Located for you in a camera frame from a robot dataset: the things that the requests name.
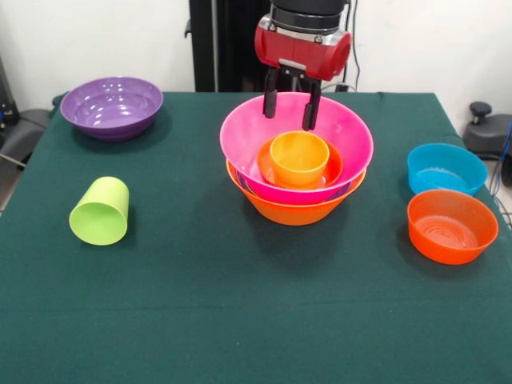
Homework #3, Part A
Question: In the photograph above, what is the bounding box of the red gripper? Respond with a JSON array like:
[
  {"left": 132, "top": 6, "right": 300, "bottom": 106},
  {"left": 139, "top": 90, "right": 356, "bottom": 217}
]
[{"left": 254, "top": 14, "right": 354, "bottom": 132}]

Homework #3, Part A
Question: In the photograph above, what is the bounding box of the orange cup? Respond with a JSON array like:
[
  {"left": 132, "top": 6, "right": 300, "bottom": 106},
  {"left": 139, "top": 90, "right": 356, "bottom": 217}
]
[{"left": 269, "top": 130, "right": 331, "bottom": 188}]

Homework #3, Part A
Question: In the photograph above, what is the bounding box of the large pink bowl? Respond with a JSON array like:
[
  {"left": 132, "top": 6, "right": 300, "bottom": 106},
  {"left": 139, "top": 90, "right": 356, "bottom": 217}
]
[{"left": 219, "top": 92, "right": 375, "bottom": 206}]

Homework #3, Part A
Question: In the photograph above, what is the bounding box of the small red bowl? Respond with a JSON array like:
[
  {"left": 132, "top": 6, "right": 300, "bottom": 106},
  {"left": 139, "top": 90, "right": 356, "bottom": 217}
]
[
  {"left": 406, "top": 189, "right": 499, "bottom": 266},
  {"left": 256, "top": 138, "right": 344, "bottom": 191}
]

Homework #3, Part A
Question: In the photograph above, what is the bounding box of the large orange bowl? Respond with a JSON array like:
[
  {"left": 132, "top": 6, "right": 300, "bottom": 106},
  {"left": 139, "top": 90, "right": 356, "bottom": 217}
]
[{"left": 226, "top": 158, "right": 367, "bottom": 227}]

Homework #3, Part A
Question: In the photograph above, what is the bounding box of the green cup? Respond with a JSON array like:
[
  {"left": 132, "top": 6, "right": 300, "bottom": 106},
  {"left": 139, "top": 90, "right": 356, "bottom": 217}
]
[{"left": 68, "top": 176, "right": 130, "bottom": 246}]

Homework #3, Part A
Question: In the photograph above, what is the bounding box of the small blue bowl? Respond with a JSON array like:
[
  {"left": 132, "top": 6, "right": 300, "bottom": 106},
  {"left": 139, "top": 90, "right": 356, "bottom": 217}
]
[{"left": 406, "top": 142, "right": 489, "bottom": 197}]

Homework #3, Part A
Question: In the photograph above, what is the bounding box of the grey floor stand base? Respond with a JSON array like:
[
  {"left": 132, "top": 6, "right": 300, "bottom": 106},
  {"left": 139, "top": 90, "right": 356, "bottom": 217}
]
[
  {"left": 0, "top": 107, "right": 50, "bottom": 169},
  {"left": 463, "top": 102, "right": 512, "bottom": 161}
]

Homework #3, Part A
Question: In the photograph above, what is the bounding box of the dark green tablecloth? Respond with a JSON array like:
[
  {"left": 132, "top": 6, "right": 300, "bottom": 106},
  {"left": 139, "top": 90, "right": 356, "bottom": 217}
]
[{"left": 0, "top": 91, "right": 512, "bottom": 384}]

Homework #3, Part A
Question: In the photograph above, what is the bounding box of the black equipment case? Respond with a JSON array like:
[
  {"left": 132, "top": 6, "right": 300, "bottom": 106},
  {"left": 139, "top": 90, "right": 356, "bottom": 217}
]
[{"left": 0, "top": 55, "right": 21, "bottom": 126}]

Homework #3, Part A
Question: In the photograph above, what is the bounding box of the blue cable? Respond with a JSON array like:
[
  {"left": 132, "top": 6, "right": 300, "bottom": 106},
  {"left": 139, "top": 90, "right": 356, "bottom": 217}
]
[{"left": 490, "top": 119, "right": 512, "bottom": 225}]

